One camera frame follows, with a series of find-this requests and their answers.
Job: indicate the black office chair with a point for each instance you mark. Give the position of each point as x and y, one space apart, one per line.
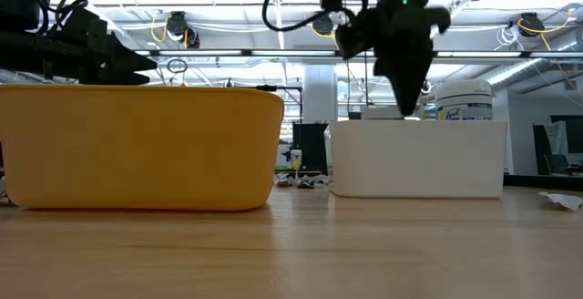
555 164

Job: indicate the dark wall screen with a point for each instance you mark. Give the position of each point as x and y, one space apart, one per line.
575 135

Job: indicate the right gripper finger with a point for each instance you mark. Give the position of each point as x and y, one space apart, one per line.
416 80
394 75

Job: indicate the white building column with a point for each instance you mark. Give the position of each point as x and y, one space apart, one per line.
319 94

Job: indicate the long bandage strip packet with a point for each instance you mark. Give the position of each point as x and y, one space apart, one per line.
562 200

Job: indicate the yellow plastic bin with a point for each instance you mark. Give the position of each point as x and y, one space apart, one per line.
136 153

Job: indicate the black cabinet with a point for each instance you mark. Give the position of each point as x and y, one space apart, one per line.
312 146

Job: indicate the small white yellow bottle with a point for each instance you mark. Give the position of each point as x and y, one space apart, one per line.
296 158

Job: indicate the long ceiling light bar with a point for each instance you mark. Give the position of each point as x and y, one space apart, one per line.
291 53

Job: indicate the blue-print alcohol wipe packet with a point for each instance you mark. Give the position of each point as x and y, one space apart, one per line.
314 181
284 179

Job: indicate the white plastic bin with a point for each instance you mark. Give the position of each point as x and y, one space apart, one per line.
410 162

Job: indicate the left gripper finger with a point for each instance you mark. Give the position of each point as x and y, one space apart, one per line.
127 62
127 79

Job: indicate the white disinfecting wipes canister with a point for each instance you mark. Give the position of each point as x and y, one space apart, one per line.
464 103

